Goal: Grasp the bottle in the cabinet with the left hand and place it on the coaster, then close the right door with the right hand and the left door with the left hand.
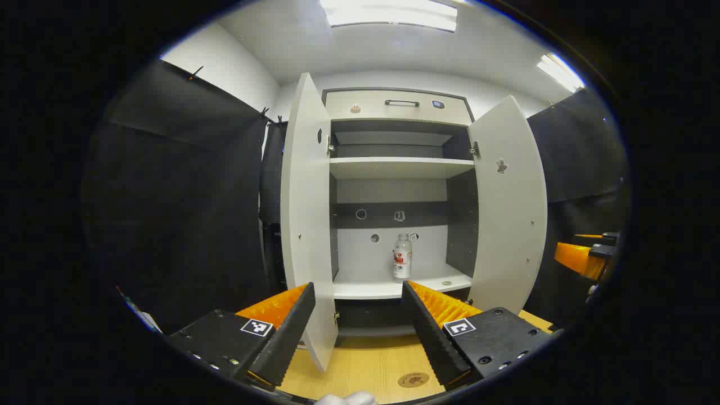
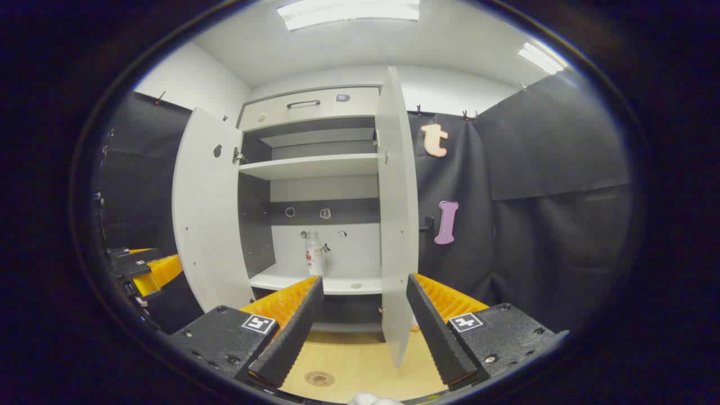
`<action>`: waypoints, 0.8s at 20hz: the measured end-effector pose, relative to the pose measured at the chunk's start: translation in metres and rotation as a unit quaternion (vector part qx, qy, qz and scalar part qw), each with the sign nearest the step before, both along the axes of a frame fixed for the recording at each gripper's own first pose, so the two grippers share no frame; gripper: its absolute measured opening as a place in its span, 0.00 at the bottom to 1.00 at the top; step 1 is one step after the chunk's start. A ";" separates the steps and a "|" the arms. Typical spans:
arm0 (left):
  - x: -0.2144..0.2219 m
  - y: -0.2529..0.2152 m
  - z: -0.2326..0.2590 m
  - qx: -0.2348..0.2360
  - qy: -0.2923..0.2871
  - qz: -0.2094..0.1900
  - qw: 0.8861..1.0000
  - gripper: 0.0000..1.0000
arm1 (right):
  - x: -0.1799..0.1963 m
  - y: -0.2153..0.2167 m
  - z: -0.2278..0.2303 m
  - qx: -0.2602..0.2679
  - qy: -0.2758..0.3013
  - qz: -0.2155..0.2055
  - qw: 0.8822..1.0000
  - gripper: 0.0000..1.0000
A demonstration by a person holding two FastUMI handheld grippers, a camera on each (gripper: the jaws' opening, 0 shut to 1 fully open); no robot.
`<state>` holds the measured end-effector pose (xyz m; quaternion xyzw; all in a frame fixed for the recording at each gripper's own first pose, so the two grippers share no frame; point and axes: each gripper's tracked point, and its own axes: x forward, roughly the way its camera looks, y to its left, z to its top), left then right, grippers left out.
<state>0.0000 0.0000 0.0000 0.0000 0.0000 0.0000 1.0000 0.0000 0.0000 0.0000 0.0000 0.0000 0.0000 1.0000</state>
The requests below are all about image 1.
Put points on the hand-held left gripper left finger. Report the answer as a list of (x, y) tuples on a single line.
[(281, 343)]

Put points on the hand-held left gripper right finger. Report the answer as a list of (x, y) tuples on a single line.
[(433, 337)]

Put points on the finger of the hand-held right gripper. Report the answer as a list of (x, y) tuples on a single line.
[(576, 259)]

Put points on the round brown coaster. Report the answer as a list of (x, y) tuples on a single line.
[(413, 380)]

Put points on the white cabinet door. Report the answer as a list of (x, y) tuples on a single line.
[(509, 225), (306, 225)]

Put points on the clear bottle with red label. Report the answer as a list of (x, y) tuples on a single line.
[(402, 259)]

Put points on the white and grey cabinet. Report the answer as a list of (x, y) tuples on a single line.
[(394, 167)]

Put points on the white cabinet drawer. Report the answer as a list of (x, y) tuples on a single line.
[(371, 106)]

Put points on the colourful clutter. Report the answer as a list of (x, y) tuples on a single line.
[(143, 318)]

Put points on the black backdrop cloth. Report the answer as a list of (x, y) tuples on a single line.
[(180, 214)]

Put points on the ceiling light panel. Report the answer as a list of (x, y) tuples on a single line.
[(394, 14), (559, 72)]

